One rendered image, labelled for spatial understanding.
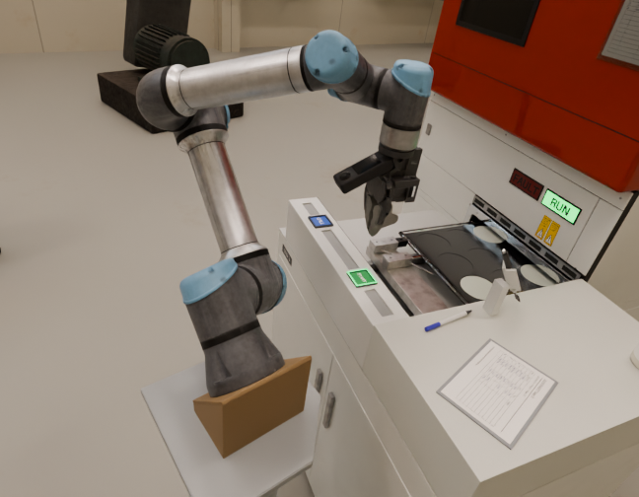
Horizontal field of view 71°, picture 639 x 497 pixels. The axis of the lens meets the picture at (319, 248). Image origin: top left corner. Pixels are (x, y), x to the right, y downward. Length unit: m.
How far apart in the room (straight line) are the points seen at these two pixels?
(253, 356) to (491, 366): 0.46
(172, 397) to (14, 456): 1.11
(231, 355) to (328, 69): 0.51
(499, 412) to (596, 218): 0.61
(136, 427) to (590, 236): 1.67
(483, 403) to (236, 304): 0.48
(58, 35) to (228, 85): 6.34
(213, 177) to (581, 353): 0.87
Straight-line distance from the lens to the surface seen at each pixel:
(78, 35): 7.18
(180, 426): 0.96
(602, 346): 1.16
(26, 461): 2.02
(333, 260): 1.12
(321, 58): 0.76
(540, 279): 1.41
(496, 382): 0.95
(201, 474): 0.91
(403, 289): 1.21
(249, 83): 0.83
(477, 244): 1.47
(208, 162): 1.01
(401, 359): 0.91
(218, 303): 0.83
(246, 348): 0.83
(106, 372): 2.17
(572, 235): 1.36
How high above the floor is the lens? 1.62
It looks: 35 degrees down
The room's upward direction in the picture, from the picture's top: 8 degrees clockwise
